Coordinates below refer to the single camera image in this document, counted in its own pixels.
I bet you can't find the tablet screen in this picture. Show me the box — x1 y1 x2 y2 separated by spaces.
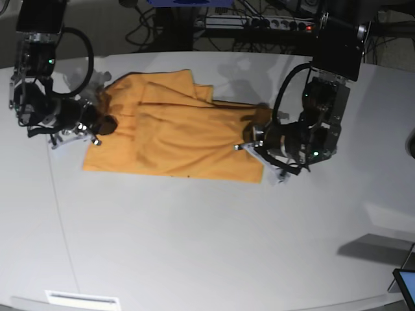
393 269 415 311

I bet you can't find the black robot arm, image left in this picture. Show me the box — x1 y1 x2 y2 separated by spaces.
8 1 117 137

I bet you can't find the white power strip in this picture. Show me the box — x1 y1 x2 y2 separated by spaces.
195 15 316 32

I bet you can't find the black robot arm, image right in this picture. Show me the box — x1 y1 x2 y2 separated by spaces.
235 1 373 168

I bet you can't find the grey tablet stand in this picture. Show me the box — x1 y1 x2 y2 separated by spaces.
388 244 414 298

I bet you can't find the orange yellow T-shirt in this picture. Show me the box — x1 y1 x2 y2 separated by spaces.
83 69 272 183

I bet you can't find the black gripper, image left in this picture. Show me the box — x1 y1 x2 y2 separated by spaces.
54 98 118 135

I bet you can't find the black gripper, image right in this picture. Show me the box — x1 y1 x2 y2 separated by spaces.
243 122 305 159

